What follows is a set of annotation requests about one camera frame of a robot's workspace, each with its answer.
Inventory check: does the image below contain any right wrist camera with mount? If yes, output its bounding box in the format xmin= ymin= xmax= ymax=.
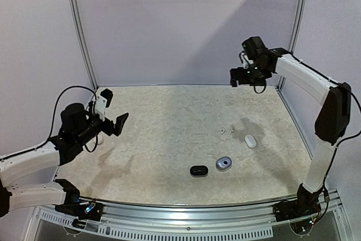
xmin=239 ymin=51 xmax=250 ymax=69

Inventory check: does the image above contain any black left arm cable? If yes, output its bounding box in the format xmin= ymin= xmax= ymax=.
xmin=46 ymin=85 xmax=99 ymax=154

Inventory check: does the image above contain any left aluminium frame post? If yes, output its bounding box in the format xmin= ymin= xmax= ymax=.
xmin=69 ymin=0 xmax=99 ymax=89

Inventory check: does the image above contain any white earbud charging case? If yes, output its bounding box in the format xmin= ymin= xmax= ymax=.
xmin=244 ymin=134 xmax=257 ymax=148

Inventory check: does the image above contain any aluminium frame post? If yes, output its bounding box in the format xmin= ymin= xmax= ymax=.
xmin=69 ymin=0 xmax=99 ymax=89
xmin=278 ymin=0 xmax=311 ymax=91

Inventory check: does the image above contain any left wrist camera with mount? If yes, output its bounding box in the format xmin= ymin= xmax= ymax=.
xmin=88 ymin=89 xmax=113 ymax=121

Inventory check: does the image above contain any purple earbud charging case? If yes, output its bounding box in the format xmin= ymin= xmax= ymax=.
xmin=215 ymin=156 xmax=232 ymax=171

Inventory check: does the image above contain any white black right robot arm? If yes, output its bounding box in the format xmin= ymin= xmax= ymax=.
xmin=230 ymin=36 xmax=352 ymax=224

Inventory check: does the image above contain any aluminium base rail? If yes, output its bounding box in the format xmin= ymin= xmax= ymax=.
xmin=25 ymin=190 xmax=354 ymax=240

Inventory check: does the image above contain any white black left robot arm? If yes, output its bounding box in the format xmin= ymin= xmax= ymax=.
xmin=1 ymin=103 xmax=129 ymax=220

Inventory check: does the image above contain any black earbud charging case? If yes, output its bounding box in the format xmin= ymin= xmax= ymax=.
xmin=190 ymin=165 xmax=209 ymax=178

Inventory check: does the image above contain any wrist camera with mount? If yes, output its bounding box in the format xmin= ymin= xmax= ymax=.
xmin=88 ymin=89 xmax=113 ymax=121
xmin=239 ymin=51 xmax=250 ymax=69

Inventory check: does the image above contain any right aluminium frame post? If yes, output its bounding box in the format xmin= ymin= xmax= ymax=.
xmin=278 ymin=0 xmax=311 ymax=91

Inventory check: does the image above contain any pink earbud charging case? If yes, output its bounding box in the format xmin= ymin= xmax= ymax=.
xmin=93 ymin=134 xmax=104 ymax=145

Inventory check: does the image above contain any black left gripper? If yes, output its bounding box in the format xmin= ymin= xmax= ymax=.
xmin=75 ymin=102 xmax=127 ymax=146

